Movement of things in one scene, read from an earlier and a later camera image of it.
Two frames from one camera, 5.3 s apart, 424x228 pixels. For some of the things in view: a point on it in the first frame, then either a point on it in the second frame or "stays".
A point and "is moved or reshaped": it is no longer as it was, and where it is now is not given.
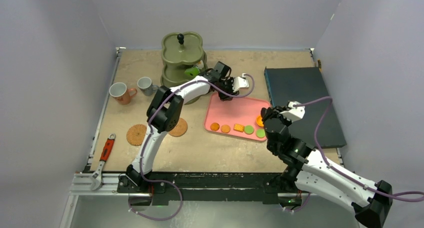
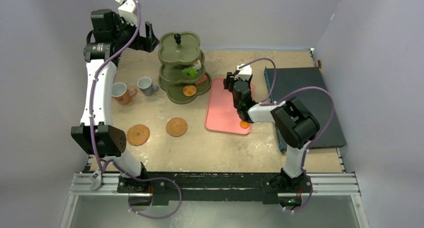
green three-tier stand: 180,52 stays
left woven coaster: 135,134 stays
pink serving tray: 240,117 is moved or reshaped
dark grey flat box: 300,84 stays
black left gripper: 230,91 → 147,43
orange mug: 121,93 stays
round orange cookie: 225,129 → 244,125
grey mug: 145,84 stays
